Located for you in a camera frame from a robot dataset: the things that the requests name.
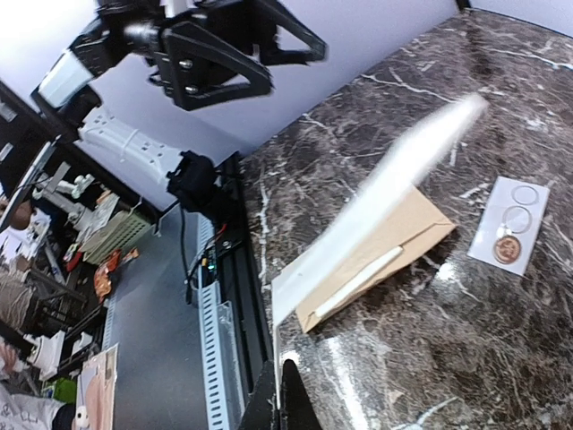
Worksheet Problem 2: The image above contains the white slotted cable duct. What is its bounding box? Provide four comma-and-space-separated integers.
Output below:
197, 215, 231, 430

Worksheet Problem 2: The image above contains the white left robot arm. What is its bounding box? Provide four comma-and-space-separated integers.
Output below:
32, 1, 327, 227

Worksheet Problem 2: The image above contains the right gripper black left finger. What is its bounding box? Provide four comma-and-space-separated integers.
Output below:
238, 361, 279, 430

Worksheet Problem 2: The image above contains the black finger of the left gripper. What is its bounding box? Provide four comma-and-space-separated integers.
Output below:
245, 0, 327, 66

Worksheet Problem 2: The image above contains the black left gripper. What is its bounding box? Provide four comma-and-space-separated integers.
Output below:
96, 1, 276, 111

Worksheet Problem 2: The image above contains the cream letter sheet ornate border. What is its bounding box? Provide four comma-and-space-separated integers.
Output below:
314, 246, 403, 318

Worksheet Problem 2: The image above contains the black frame post left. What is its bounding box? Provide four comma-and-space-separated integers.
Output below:
455, 0, 471, 12

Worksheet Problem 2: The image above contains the brown kraft envelope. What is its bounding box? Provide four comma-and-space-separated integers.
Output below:
295, 188, 456, 333

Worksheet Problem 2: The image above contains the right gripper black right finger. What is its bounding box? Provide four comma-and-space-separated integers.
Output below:
280, 359, 322, 430

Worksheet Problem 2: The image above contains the white sticker sheet wax seal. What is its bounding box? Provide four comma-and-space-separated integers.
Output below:
467, 176, 550, 276

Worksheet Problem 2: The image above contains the brown wax seal sticker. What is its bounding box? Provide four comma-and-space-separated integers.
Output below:
492, 235, 522, 264

